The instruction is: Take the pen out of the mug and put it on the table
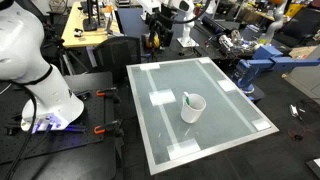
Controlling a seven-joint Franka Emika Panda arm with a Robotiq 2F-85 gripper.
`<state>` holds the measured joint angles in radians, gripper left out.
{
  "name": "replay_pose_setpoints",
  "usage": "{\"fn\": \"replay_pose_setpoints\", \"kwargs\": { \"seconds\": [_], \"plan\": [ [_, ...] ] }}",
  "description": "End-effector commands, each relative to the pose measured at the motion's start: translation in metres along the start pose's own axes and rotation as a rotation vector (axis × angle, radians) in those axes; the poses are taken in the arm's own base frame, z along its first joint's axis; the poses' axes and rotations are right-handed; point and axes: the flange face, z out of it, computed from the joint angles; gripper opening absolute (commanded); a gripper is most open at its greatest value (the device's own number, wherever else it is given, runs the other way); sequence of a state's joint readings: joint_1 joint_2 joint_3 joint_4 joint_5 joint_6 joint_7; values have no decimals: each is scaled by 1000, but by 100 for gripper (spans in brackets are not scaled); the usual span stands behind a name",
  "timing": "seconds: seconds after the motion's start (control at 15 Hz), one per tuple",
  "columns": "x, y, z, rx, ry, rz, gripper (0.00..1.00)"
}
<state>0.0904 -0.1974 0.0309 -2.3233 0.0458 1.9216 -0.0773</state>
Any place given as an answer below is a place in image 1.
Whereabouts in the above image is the black office chair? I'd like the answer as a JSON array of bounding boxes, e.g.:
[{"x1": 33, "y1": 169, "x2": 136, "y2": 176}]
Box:
[{"x1": 93, "y1": 36, "x2": 141, "y2": 83}]

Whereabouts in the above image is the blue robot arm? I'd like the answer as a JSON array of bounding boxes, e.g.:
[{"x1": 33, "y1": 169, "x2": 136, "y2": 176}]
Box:
[{"x1": 231, "y1": 46, "x2": 320, "y2": 101}]

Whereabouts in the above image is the green and white pen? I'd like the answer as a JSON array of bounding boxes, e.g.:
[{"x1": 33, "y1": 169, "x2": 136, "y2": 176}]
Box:
[{"x1": 184, "y1": 92, "x2": 190, "y2": 105}]

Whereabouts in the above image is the wooden desk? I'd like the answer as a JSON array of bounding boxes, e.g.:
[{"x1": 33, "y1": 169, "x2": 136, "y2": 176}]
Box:
[{"x1": 62, "y1": 1, "x2": 109, "y2": 48}]

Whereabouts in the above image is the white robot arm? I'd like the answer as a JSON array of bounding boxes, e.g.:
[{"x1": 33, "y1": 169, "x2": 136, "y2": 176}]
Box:
[{"x1": 0, "y1": 0, "x2": 84, "y2": 131}]

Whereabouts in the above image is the lower orange black clamp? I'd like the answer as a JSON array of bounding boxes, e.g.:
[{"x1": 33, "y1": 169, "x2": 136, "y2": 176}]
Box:
[{"x1": 94, "y1": 120, "x2": 124, "y2": 137}]

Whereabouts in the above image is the upper orange black clamp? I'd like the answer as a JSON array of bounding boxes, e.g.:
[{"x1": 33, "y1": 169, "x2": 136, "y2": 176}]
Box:
[{"x1": 96, "y1": 87, "x2": 120, "y2": 103}]

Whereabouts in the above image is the orange black clamp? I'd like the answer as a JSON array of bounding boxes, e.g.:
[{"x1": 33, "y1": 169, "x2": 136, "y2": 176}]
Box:
[
  {"x1": 94, "y1": 120, "x2": 124, "y2": 137},
  {"x1": 96, "y1": 87, "x2": 120, "y2": 103}
]

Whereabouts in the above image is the white ceramic mug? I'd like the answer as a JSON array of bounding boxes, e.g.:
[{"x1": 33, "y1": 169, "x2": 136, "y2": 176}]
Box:
[{"x1": 180, "y1": 94, "x2": 206, "y2": 124}]

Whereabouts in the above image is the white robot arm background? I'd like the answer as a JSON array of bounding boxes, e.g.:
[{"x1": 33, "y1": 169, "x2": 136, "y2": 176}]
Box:
[{"x1": 177, "y1": 0, "x2": 197, "y2": 47}]

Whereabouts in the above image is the black optical breadboard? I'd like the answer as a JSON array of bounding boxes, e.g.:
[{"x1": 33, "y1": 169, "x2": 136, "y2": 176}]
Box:
[{"x1": 0, "y1": 72, "x2": 113, "y2": 164}]

